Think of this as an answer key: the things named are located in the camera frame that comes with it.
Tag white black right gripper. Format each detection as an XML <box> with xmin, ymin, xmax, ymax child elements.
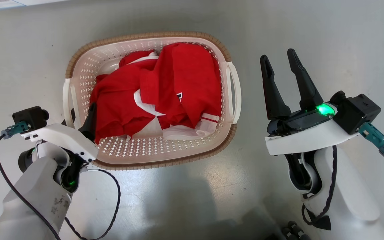
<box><xmin>260</xmin><ymin>49</ymin><xmax>359</xmax><ymax>156</ymax></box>

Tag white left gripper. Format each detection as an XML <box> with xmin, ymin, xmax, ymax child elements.
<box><xmin>20</xmin><ymin>102</ymin><xmax>99</xmax><ymax>164</ymax></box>

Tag white perforated laundry basket brown rim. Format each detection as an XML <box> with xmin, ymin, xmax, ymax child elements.
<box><xmin>62</xmin><ymin>31</ymin><xmax>242</xmax><ymax>171</ymax></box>

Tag red jersey with white trim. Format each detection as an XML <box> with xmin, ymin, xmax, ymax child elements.
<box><xmin>90</xmin><ymin>42</ymin><xmax>222</xmax><ymax>144</ymax></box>

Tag white printed paper sheet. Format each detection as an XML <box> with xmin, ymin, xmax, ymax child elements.
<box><xmin>0</xmin><ymin>0</ymin><xmax>70</xmax><ymax>12</ymax></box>

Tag teal left camera connector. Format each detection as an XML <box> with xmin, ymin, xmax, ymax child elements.
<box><xmin>1</xmin><ymin>121</ymin><xmax>30</xmax><ymax>139</ymax></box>

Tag teal camera connector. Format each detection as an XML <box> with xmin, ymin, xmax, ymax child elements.
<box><xmin>1</xmin><ymin>121</ymin><xmax>30</xmax><ymax>139</ymax></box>
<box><xmin>358</xmin><ymin>122</ymin><xmax>384</xmax><ymax>157</ymax></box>

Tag braided black left arm cable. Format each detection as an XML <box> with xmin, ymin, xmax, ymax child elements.
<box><xmin>65</xmin><ymin>168</ymin><xmax>121</xmax><ymax>240</ymax></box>

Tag braided black arm cable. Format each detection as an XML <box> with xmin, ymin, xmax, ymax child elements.
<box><xmin>301</xmin><ymin>145</ymin><xmax>338</xmax><ymax>231</ymax></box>
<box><xmin>65</xmin><ymin>168</ymin><xmax>121</xmax><ymax>240</ymax></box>

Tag black left camera cable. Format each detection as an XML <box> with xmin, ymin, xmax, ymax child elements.
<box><xmin>0</xmin><ymin>134</ymin><xmax>61</xmax><ymax>240</ymax></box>

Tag teal right camera connector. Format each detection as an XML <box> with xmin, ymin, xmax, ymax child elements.
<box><xmin>358</xmin><ymin>122</ymin><xmax>384</xmax><ymax>157</ymax></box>

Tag braided black right arm cable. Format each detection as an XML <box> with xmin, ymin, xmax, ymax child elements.
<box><xmin>301</xmin><ymin>145</ymin><xmax>338</xmax><ymax>231</ymax></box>

